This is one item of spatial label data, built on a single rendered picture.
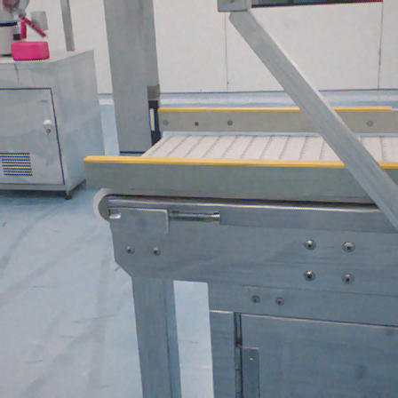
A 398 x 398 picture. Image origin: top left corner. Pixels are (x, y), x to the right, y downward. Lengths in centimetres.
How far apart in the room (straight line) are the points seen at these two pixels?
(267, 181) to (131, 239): 18
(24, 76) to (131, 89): 237
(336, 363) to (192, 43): 523
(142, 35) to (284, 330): 47
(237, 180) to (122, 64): 38
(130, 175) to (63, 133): 262
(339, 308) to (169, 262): 21
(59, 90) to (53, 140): 27
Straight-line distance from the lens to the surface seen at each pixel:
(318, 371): 79
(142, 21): 93
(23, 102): 333
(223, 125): 91
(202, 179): 64
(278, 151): 81
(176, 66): 594
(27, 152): 340
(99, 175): 68
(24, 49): 330
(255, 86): 583
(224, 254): 67
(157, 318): 109
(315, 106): 56
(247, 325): 77
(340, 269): 66
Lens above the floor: 110
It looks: 20 degrees down
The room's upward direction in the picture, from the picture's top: 3 degrees counter-clockwise
